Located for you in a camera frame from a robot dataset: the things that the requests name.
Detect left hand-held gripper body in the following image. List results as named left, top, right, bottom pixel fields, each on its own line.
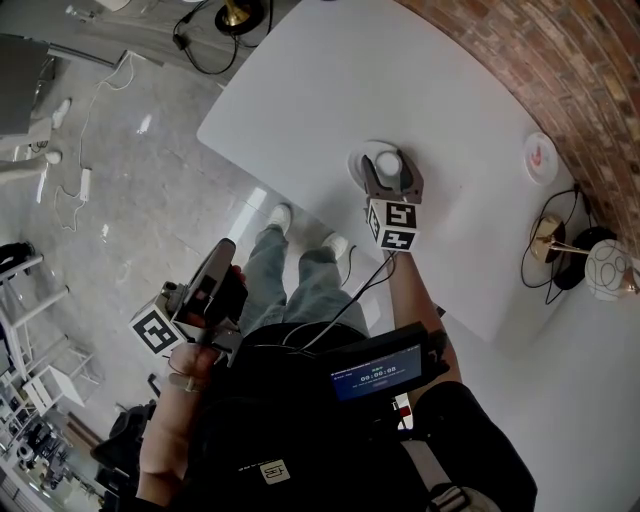
left=129, top=267, right=250, bottom=370

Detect white plate with red mark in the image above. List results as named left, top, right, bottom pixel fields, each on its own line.
left=522, top=130, right=559, bottom=187

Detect person's right white shoe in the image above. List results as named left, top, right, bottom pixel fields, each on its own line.
left=320, top=232, right=350, bottom=260

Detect black floor cable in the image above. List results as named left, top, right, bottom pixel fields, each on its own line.
left=171, top=0, right=275, bottom=77

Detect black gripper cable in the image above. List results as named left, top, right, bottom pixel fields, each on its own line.
left=282, top=248, right=399, bottom=357

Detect grey cabinet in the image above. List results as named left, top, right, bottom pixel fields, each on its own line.
left=0, top=33, right=53, bottom=142

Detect person's left forearm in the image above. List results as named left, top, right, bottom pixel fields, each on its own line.
left=137, top=343, right=236, bottom=501

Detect white cup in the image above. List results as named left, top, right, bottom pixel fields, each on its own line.
left=375, top=150, right=406, bottom=192

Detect person's black top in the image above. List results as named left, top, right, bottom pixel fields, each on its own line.
left=133, top=322, right=539, bottom=512

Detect brass table lamp patterned shade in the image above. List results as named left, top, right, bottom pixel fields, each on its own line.
left=529, top=214, right=640, bottom=303

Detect black round lamp base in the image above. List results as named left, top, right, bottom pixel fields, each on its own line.
left=551, top=226, right=619, bottom=292

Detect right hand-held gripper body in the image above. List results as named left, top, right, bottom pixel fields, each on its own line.
left=363, top=185, right=426, bottom=252

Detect grey shoulder strap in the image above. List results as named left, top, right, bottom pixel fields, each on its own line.
left=399, top=438, right=501, bottom=512

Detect black bag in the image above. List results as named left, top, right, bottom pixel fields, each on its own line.
left=89, top=399, right=159, bottom=484

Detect beige wristband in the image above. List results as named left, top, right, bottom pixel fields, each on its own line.
left=167, top=370, right=202, bottom=394

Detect white dish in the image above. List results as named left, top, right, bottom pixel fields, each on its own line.
left=347, top=139, right=402, bottom=194

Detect person's right forearm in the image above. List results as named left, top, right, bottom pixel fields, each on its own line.
left=383, top=248, right=454, bottom=384

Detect grey metal bar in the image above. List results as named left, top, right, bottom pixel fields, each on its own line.
left=45, top=41, right=132, bottom=70

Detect black and brass lamp base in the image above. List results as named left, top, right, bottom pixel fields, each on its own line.
left=213, top=0, right=265, bottom=37

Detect person's left white shoe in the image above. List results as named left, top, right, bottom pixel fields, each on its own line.
left=268, top=202, right=293, bottom=235

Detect person's blue jeans legs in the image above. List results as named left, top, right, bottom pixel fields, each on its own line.
left=238, top=224, right=372, bottom=342

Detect black chest-mounted screen device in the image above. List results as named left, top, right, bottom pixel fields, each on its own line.
left=328, top=322, right=431, bottom=404

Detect black lamp cable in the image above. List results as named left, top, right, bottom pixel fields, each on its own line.
left=519, top=182, right=596, bottom=307

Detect white metal rack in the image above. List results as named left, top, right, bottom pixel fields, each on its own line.
left=0, top=242, right=103, bottom=419

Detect white floor cable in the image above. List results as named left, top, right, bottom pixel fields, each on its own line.
left=52, top=48, right=137, bottom=234

